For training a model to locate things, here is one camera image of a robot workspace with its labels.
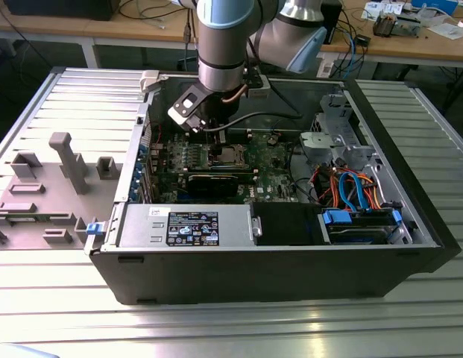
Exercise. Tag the white power adapter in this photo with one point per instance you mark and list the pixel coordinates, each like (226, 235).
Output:
(325, 67)

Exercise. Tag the small black box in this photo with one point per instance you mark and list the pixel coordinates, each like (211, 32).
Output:
(363, 40)

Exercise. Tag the wooden desk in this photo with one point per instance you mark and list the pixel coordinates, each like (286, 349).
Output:
(141, 28)

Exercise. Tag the blue case latch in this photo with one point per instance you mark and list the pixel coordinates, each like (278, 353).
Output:
(95, 228)

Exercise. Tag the beige case latch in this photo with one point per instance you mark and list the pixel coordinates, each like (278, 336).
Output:
(149, 80)

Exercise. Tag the green motherboard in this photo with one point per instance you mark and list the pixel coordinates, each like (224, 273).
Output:
(272, 175)

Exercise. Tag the blue cardboard box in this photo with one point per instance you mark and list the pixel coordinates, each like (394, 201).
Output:
(440, 5)

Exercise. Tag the black graphics card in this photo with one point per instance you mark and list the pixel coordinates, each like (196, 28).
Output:
(212, 186)

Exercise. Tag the black open PC case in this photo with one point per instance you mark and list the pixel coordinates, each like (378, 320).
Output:
(253, 276)

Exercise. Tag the black plastic shroud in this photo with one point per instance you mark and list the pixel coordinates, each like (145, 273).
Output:
(283, 223)

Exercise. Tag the CPU socket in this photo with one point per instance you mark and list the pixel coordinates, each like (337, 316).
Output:
(207, 161)

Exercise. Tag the metal CPU cooler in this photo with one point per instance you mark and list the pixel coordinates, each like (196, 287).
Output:
(383, 26)

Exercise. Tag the hard disk in blue carrier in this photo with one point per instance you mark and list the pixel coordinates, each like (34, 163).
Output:
(339, 218)

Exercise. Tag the silver CPU plate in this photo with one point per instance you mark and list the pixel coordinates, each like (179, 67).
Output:
(231, 154)

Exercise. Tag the black upright device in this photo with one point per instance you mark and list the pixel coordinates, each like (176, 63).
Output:
(332, 22)

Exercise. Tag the grey parts rack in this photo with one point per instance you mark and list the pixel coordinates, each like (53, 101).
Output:
(48, 201)

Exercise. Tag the white paper sheet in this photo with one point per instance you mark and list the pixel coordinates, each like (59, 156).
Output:
(380, 7)

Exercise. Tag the silver power supply unit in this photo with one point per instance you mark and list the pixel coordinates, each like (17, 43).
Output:
(141, 223)

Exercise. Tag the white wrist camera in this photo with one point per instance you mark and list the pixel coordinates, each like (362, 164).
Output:
(260, 91)
(176, 115)

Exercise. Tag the silver metal drive cage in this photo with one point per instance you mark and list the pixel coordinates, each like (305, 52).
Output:
(317, 143)

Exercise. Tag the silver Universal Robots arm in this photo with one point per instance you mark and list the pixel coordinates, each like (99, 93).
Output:
(220, 44)

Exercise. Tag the clear plastic bag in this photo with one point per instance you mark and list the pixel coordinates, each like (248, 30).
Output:
(447, 30)

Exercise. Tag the black RAM slot row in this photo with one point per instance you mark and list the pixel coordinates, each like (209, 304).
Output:
(238, 134)
(216, 171)

